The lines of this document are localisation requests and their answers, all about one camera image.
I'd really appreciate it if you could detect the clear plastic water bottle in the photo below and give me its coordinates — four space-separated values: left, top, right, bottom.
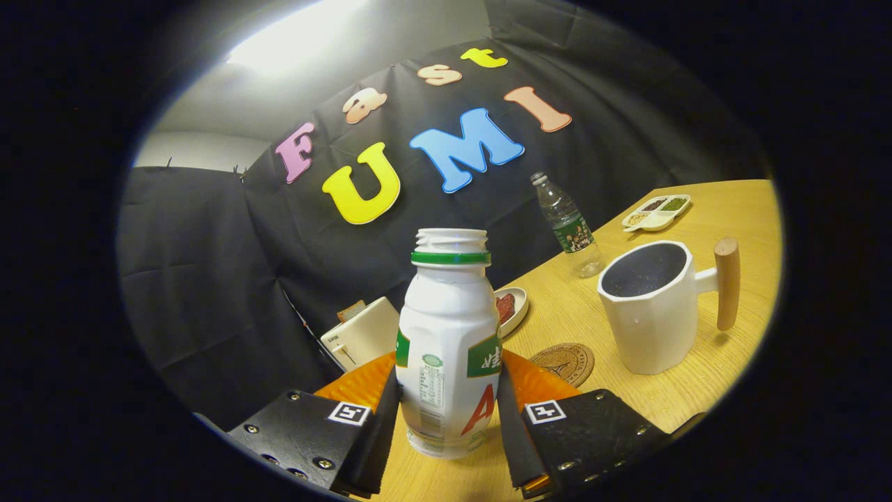
530 172 604 279

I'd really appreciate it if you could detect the white divided tray with beans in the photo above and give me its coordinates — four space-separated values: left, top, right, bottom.
622 194 692 233

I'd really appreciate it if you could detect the white round plate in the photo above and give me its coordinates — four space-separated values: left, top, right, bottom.
493 287 530 340

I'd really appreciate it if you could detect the ceiling light panel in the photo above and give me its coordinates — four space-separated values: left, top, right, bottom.
226 0 370 74

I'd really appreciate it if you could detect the white cup with wooden handle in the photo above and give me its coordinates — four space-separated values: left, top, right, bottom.
597 238 741 376

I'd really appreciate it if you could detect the cream toaster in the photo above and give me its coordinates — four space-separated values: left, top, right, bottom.
321 296 401 372

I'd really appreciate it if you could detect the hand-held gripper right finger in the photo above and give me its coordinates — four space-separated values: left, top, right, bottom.
496 349 673 499

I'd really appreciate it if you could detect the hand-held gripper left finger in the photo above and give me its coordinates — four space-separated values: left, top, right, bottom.
226 352 403 497

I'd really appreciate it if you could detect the thin toaster cable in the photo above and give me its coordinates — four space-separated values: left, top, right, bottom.
282 289 337 365

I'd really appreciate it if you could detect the wooden table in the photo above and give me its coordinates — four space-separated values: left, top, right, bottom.
362 179 783 502

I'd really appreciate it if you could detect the round cork coaster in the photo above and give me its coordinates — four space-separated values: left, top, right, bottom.
528 342 596 388

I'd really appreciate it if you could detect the white juice bottle green label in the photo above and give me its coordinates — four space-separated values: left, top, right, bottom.
394 228 504 459

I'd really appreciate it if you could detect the black backdrop cloth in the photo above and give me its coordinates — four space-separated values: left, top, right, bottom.
115 0 767 433

